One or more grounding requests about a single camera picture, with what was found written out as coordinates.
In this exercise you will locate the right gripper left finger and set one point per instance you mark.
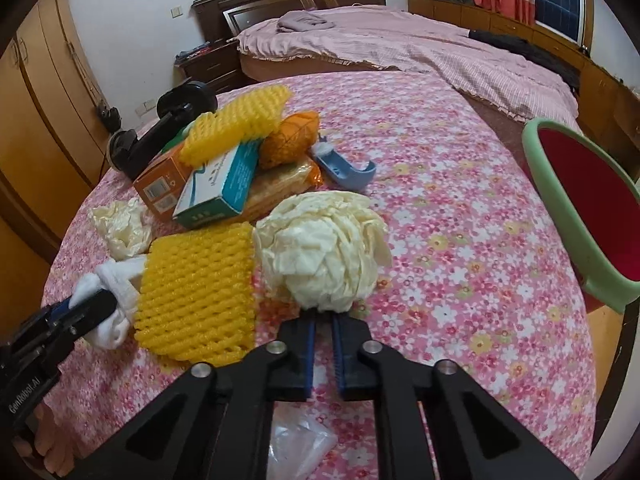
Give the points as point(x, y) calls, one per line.
point(212, 422)

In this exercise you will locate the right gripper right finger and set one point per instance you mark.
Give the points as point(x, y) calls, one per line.
point(434, 421)

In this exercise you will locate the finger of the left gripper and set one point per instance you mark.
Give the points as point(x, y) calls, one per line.
point(83, 318)

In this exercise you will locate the white sock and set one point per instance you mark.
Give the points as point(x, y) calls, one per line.
point(122, 281)

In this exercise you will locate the orange medicine box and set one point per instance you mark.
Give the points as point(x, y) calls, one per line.
point(161, 183)

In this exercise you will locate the cream paper ball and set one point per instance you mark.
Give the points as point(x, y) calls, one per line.
point(322, 250)

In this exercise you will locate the person's hand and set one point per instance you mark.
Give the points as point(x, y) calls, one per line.
point(51, 442)

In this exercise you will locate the clear plastic bag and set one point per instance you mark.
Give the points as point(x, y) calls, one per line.
point(298, 443)

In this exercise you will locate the yellow foam net sleeve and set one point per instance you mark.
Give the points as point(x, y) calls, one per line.
point(197, 299)

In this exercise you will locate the pink floral bedsheet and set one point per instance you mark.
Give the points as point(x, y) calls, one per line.
point(479, 276)

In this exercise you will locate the teal and white box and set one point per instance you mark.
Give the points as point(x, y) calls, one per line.
point(217, 190)

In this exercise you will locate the wooden wardrobe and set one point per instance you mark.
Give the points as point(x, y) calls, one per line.
point(52, 150)

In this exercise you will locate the golden snack packet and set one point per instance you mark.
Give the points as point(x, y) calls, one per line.
point(270, 187)

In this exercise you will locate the red bin with green rim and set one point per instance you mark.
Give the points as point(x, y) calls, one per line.
point(594, 205)

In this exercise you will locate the blue plastic hook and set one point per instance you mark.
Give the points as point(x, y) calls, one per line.
point(340, 170)

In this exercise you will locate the orange mesh bag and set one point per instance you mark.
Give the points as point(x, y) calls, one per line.
point(294, 138)

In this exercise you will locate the dark wooden nightstand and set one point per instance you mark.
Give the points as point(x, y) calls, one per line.
point(217, 65)

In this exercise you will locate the dark wooden headboard bed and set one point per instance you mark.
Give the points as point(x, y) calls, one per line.
point(280, 2)

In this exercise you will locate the long wooden cabinet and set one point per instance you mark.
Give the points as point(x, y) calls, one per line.
point(608, 111)

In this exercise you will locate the pink checked bedspread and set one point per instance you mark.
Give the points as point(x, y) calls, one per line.
point(386, 39)

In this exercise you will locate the folded mauve cloth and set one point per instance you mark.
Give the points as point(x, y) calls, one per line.
point(302, 21)

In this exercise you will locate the black clothing on bed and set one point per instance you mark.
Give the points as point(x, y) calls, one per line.
point(525, 55)

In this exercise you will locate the black suction phone mount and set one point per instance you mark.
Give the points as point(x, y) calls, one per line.
point(177, 108)

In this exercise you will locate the window with wooden frame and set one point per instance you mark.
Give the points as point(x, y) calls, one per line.
point(571, 19)

